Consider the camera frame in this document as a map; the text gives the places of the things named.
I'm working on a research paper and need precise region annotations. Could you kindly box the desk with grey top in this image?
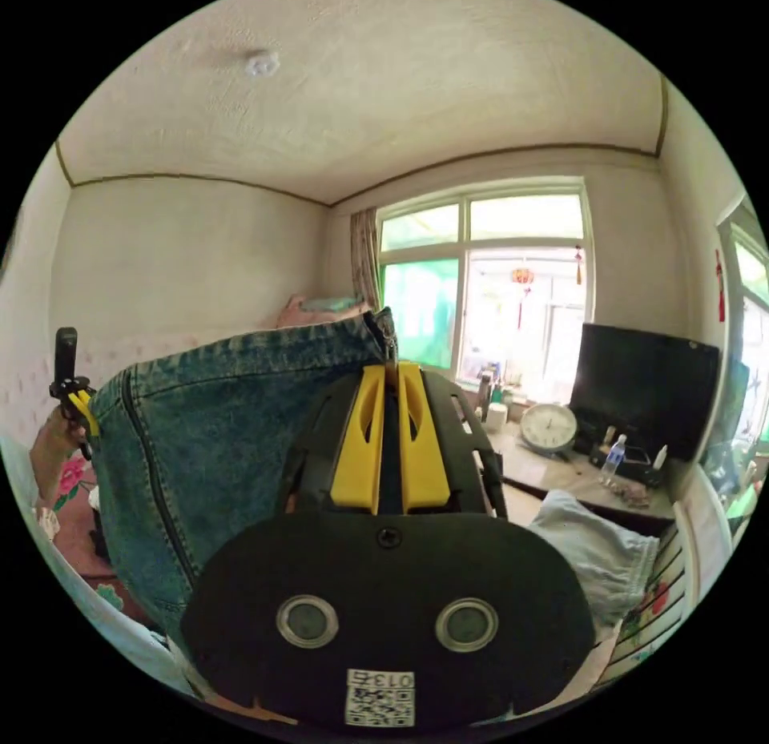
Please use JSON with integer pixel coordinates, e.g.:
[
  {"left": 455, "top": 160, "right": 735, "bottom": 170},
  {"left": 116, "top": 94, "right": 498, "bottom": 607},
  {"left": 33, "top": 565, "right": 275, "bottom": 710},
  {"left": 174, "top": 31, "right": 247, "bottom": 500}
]
[{"left": 487, "top": 418, "right": 680, "bottom": 524}]

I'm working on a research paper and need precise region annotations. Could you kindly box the clear water bottle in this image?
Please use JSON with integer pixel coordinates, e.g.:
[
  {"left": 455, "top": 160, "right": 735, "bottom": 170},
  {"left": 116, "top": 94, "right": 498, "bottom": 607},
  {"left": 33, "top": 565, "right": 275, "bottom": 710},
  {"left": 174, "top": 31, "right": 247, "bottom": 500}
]
[{"left": 600, "top": 433, "right": 628, "bottom": 488}]

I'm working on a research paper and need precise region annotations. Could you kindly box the large window with white frame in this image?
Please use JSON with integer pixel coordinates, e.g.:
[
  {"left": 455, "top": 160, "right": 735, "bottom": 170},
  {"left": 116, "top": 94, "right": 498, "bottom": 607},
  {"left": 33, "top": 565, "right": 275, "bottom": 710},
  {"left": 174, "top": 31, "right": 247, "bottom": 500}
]
[{"left": 374, "top": 176, "right": 596, "bottom": 404}]

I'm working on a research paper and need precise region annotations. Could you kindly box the light blue garment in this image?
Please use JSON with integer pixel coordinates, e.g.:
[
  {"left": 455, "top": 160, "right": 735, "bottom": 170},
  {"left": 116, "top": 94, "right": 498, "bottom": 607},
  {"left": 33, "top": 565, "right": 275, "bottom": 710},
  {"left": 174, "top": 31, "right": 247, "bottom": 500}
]
[{"left": 527, "top": 489, "right": 662, "bottom": 629}]

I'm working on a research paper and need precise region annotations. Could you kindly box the narrow window with white frame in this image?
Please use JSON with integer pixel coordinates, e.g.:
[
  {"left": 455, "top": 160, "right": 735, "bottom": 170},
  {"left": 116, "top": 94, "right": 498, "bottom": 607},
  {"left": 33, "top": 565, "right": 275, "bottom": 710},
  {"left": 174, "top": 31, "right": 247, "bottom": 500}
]
[{"left": 715, "top": 200, "right": 769, "bottom": 456}]

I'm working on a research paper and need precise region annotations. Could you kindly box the blue denim hoodie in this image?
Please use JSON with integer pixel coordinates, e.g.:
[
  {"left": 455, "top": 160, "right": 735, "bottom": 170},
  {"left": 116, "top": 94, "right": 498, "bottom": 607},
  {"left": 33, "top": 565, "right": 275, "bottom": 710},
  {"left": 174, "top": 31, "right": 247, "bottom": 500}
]
[{"left": 87, "top": 306, "right": 399, "bottom": 658}]

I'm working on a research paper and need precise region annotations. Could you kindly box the person's left forearm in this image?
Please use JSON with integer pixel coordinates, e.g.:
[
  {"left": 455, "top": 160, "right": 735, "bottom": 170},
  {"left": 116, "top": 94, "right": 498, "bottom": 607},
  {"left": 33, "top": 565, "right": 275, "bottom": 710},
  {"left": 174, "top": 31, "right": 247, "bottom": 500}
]
[{"left": 0, "top": 440, "right": 199, "bottom": 697}]

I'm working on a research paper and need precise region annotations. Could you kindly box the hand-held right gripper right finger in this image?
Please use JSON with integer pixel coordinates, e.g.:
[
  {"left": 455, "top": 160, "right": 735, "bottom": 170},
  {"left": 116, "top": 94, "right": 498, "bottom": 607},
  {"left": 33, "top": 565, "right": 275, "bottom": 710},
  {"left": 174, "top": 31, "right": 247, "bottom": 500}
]
[{"left": 396, "top": 361, "right": 451, "bottom": 514}]

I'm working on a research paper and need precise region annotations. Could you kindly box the person's left hand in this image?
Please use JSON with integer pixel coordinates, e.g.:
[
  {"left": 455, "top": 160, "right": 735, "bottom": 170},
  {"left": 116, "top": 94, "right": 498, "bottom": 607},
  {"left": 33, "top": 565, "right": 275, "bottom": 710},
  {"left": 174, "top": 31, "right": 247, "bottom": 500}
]
[{"left": 28, "top": 404, "right": 87, "bottom": 487}]

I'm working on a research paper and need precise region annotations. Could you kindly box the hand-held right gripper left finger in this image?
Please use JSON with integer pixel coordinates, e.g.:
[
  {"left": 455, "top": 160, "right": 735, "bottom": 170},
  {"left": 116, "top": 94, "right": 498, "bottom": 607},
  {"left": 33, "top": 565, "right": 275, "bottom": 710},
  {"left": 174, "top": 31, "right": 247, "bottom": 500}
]
[{"left": 331, "top": 364, "right": 386, "bottom": 513}]

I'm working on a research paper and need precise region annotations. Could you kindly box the patterned curtain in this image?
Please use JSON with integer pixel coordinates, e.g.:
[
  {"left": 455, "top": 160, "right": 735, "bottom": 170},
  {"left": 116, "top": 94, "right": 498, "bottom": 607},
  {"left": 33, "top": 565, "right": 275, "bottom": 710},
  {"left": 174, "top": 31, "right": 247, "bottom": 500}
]
[{"left": 350, "top": 207, "right": 383, "bottom": 312}]

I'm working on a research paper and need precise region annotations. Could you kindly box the pink pillow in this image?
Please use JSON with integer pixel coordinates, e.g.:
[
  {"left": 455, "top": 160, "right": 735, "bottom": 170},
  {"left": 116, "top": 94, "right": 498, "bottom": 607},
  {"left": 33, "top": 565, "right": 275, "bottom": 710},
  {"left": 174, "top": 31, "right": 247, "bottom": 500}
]
[{"left": 275, "top": 292, "right": 368, "bottom": 331}]

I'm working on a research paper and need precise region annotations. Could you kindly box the bed with floral sheet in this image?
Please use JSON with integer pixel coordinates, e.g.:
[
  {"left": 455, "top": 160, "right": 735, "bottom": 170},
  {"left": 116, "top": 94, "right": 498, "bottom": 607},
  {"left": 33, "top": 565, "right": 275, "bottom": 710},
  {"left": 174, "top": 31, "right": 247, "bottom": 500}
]
[{"left": 33, "top": 455, "right": 690, "bottom": 697}]

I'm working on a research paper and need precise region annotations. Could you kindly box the round white clock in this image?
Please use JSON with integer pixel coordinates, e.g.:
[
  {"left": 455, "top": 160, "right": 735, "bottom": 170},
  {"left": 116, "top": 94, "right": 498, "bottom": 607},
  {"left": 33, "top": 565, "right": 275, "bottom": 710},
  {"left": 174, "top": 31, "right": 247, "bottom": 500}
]
[{"left": 518, "top": 402, "right": 580, "bottom": 456}]

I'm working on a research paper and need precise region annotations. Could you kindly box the black flat screen television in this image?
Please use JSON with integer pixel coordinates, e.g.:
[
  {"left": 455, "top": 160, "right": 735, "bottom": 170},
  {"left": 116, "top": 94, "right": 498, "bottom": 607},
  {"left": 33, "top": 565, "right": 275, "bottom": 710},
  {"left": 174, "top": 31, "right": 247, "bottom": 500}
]
[{"left": 566, "top": 321, "right": 722, "bottom": 464}]

